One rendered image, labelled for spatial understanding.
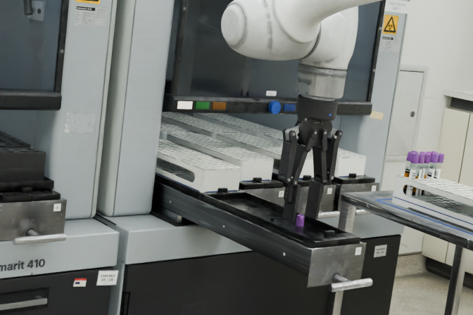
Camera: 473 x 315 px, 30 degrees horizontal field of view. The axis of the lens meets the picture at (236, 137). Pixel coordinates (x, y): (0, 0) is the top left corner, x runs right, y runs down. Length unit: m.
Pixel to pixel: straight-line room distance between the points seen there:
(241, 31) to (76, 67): 0.41
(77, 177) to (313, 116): 0.49
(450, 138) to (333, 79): 2.72
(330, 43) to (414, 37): 2.51
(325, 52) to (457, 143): 2.74
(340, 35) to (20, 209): 0.65
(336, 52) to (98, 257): 0.61
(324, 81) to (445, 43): 2.67
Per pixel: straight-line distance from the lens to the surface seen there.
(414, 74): 4.10
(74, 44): 1.72
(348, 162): 2.17
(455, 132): 4.28
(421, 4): 4.09
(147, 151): 1.85
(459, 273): 2.31
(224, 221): 1.71
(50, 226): 1.68
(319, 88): 1.60
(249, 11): 1.45
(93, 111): 1.77
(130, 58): 1.79
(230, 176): 1.83
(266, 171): 1.99
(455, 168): 4.28
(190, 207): 1.80
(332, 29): 1.57
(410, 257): 4.39
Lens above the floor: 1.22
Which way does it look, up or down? 9 degrees down
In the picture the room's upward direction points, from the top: 7 degrees clockwise
